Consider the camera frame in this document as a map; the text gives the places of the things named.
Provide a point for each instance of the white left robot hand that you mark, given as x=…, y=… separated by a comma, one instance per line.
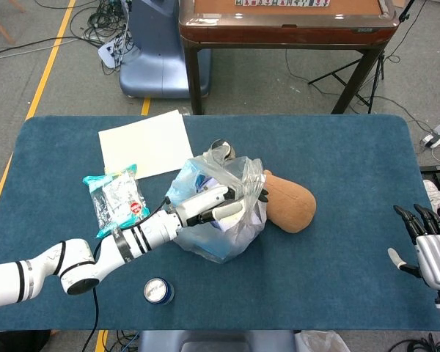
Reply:
x=205, y=203

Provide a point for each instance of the white shoe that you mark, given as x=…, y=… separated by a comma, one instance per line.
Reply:
x=434, y=196

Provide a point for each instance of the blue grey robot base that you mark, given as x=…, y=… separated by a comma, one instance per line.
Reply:
x=157, y=55

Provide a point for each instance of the white soft pack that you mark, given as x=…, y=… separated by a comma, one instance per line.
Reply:
x=230, y=221

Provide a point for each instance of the teal snack packet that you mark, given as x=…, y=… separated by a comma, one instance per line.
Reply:
x=113, y=201

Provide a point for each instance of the face-showing mahjong tile row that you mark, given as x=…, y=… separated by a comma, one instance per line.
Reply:
x=282, y=2

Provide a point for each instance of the grey robot torso base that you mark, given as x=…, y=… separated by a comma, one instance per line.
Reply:
x=216, y=342

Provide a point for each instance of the small blue carton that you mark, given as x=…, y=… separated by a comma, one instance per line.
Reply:
x=190, y=177

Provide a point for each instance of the white power strip with plugs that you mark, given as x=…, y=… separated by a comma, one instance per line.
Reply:
x=110, y=55

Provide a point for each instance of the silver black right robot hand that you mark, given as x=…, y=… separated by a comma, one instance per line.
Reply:
x=436, y=256

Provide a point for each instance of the black tripod stand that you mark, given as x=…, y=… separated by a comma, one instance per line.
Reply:
x=356, y=96

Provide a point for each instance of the white paper sheet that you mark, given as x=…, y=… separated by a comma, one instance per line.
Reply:
x=146, y=146

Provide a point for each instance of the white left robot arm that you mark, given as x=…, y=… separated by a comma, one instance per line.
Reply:
x=29, y=275

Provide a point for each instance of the small round dark container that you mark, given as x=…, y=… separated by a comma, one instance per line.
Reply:
x=221, y=148

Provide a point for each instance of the blue Oreo cookie box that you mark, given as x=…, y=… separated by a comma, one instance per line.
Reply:
x=214, y=247

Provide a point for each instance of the brown plush toy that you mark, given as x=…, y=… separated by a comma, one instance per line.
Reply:
x=291, y=205

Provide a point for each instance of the brown mahjong table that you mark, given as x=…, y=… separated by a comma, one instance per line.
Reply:
x=286, y=31

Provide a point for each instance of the blue soda can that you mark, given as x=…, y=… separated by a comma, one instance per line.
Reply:
x=158, y=290

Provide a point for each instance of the translucent plastic shopping bag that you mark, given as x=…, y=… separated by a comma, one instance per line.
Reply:
x=238, y=234

